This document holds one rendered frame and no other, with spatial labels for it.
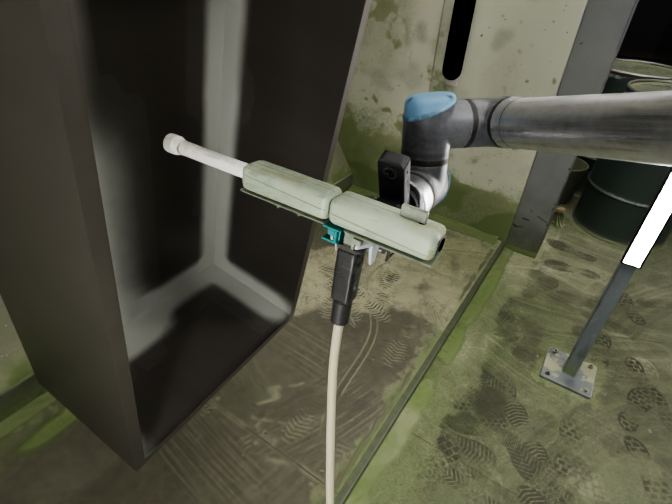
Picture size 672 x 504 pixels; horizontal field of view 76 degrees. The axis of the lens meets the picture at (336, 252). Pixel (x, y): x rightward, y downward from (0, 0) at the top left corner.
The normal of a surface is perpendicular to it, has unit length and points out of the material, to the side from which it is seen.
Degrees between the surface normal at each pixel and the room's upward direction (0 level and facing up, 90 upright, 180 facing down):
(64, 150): 90
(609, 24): 90
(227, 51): 90
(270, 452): 0
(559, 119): 76
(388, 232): 84
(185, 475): 0
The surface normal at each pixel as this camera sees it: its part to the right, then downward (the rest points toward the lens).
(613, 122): -0.95, -0.08
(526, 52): -0.55, 0.46
